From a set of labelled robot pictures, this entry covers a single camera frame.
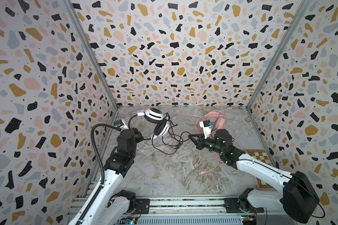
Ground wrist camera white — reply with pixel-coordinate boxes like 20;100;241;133
113;119;129;131
199;120;214;139

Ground black headphone cable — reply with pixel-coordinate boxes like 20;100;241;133
150;112;192;155

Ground wooden checkerboard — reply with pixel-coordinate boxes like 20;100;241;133
246;149;277;190

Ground right corner aluminium post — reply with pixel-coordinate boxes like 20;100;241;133
246;0;310;112

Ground left corner aluminium post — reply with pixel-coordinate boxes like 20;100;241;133
63;0;118;111

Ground corner aluminium post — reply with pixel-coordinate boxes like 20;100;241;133
246;0;310;112
63;0;118;111

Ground pink headphone cable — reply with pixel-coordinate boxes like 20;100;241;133
195;132;244;174

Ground white black headphones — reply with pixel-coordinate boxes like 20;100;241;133
128;108;170;140

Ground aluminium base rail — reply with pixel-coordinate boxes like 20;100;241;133
66;179;309;225

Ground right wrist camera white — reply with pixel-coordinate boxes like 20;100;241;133
199;120;214;139

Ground pink headphones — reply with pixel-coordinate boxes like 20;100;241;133
195;107;232;136

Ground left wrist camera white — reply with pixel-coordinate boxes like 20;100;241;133
113;119;129;131

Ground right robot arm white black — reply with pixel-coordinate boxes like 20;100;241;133
188;129;320;224

